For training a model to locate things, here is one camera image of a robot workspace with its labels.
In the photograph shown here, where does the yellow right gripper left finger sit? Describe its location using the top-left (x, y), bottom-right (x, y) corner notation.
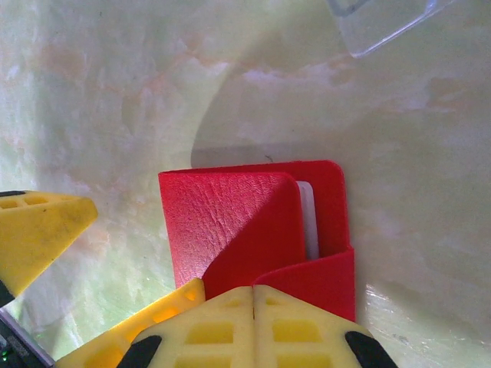
top-left (118, 286), bottom-right (257, 368)

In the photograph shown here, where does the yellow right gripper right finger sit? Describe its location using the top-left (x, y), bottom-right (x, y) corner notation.
top-left (252, 285), bottom-right (390, 368)

